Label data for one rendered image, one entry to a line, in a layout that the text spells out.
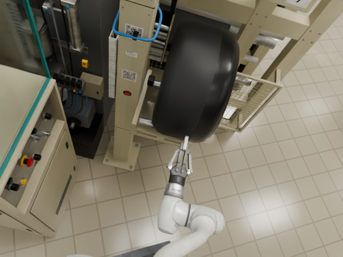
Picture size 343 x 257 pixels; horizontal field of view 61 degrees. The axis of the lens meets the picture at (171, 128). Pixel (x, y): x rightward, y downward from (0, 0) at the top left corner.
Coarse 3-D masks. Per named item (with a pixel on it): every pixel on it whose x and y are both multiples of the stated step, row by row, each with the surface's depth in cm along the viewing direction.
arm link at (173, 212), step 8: (168, 200) 126; (176, 200) 127; (160, 208) 127; (168, 208) 125; (176, 208) 125; (184, 208) 125; (160, 216) 125; (168, 216) 123; (176, 216) 123; (184, 216) 124; (160, 224) 124; (168, 224) 123; (176, 224) 124; (184, 224) 125; (168, 232) 123
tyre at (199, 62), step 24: (192, 24) 132; (192, 48) 123; (216, 48) 125; (168, 72) 125; (192, 72) 122; (216, 72) 123; (168, 96) 125; (192, 96) 124; (216, 96) 124; (168, 120) 132; (192, 120) 130; (216, 120) 131
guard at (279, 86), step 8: (152, 72) 204; (160, 80) 210; (240, 80) 193; (256, 80) 188; (264, 80) 189; (256, 88) 196; (280, 88) 191; (264, 96) 202; (272, 96) 200; (248, 104) 214; (264, 104) 209; (232, 112) 227; (256, 112) 220; (248, 120) 234; (232, 128) 248; (240, 128) 247
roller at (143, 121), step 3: (141, 117) 168; (138, 120) 167; (141, 120) 167; (144, 120) 168; (147, 120) 168; (150, 120) 168; (138, 123) 169; (141, 123) 168; (144, 123) 168; (147, 123) 168; (150, 123) 168; (150, 126) 169; (153, 126) 168
